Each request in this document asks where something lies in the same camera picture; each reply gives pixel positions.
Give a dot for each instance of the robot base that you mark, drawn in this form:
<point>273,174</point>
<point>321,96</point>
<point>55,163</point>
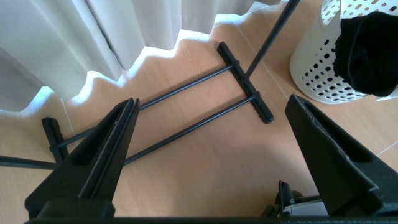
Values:
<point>306,208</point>

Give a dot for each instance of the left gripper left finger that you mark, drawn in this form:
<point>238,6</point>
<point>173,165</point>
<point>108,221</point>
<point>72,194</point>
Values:
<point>56,196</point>

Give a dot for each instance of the white laundry basket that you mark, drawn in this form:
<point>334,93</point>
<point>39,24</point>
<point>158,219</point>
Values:
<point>314,62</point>

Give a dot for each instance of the beige curtain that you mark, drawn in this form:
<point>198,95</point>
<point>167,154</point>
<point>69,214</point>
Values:
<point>62,46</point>

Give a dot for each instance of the black clothes rack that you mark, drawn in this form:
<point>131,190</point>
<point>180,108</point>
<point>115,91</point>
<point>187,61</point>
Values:
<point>245,84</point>

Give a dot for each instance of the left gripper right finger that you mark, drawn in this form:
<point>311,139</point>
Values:
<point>345,186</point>

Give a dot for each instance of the black shorts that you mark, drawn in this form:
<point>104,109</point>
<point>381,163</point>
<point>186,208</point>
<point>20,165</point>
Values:
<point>370,53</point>

